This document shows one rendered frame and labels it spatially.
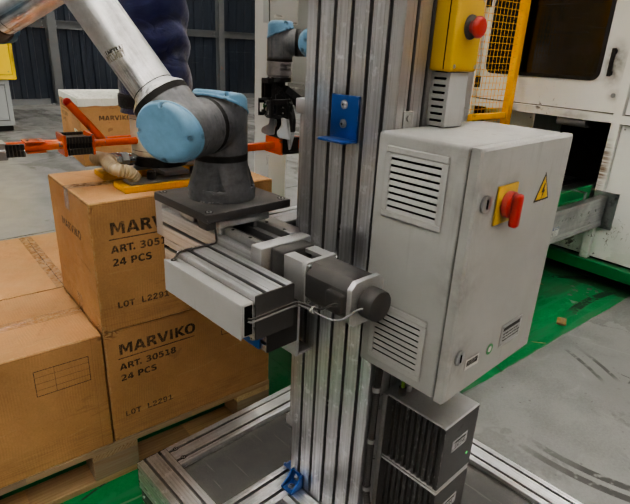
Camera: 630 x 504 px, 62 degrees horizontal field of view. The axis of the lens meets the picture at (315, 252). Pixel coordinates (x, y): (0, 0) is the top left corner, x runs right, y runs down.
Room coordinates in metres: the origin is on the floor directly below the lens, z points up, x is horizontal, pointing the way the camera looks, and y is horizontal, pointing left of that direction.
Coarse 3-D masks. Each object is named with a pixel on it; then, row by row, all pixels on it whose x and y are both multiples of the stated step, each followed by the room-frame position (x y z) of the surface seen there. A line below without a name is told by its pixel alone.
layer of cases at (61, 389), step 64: (0, 256) 1.88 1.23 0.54; (0, 320) 1.39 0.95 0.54; (64, 320) 1.41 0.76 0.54; (192, 320) 1.53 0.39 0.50; (0, 384) 1.17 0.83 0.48; (64, 384) 1.27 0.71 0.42; (128, 384) 1.38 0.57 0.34; (192, 384) 1.52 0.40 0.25; (0, 448) 1.15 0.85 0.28; (64, 448) 1.25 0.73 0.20
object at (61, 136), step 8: (56, 136) 1.51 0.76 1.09; (64, 136) 1.46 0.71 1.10; (72, 136) 1.52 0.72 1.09; (80, 136) 1.48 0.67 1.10; (88, 136) 1.49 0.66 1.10; (64, 144) 1.46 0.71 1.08; (72, 144) 1.47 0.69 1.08; (80, 144) 1.48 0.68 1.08; (88, 144) 1.50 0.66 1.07; (64, 152) 1.46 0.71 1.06; (72, 152) 1.46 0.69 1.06; (80, 152) 1.47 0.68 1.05; (88, 152) 1.49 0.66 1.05
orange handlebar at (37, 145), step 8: (112, 136) 1.59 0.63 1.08; (120, 136) 1.61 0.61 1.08; (128, 136) 1.62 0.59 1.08; (24, 144) 1.41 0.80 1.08; (32, 144) 1.42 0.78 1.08; (40, 144) 1.43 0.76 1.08; (48, 144) 1.44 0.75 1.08; (56, 144) 1.45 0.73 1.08; (96, 144) 1.52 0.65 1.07; (104, 144) 1.53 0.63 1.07; (112, 144) 1.55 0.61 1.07; (120, 144) 1.57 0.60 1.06; (128, 144) 1.58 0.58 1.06; (248, 144) 1.56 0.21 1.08; (256, 144) 1.58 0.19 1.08; (264, 144) 1.60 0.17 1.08; (272, 144) 1.62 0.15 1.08; (32, 152) 1.41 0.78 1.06; (40, 152) 1.42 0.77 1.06
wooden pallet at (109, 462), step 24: (264, 384) 1.71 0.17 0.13; (240, 408) 1.64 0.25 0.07; (144, 432) 1.40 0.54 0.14; (168, 432) 1.54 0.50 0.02; (192, 432) 1.55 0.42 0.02; (96, 456) 1.30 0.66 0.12; (120, 456) 1.35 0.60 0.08; (144, 456) 1.42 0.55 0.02; (24, 480) 1.17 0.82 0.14; (48, 480) 1.29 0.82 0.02; (72, 480) 1.30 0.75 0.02; (96, 480) 1.30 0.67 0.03
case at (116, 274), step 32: (64, 192) 1.51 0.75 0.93; (96, 192) 1.46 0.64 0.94; (64, 224) 1.54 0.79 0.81; (96, 224) 1.35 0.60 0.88; (128, 224) 1.41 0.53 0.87; (64, 256) 1.59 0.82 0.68; (96, 256) 1.34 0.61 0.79; (128, 256) 1.40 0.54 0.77; (160, 256) 1.46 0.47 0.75; (96, 288) 1.34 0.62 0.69; (128, 288) 1.40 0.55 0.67; (160, 288) 1.46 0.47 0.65; (96, 320) 1.37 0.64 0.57; (128, 320) 1.39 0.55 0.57
